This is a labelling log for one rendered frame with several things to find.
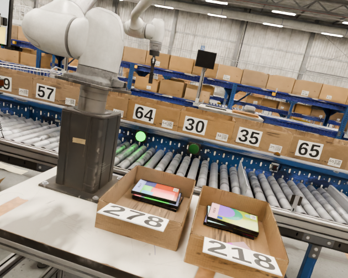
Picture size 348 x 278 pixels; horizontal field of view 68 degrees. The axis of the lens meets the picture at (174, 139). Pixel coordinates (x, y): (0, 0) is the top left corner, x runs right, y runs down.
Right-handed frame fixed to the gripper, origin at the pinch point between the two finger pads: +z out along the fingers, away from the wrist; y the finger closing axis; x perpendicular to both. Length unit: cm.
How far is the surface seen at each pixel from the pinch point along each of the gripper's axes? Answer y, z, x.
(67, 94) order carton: -6, 22, -61
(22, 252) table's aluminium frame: 131, 48, -30
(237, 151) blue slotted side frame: 34, 37, 65
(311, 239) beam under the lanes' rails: 96, 59, 88
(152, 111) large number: 11.5, 22.0, 4.1
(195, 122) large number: 19.8, 24.1, 35.7
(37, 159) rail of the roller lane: 58, 50, -55
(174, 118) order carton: 15.7, 24.4, 20.9
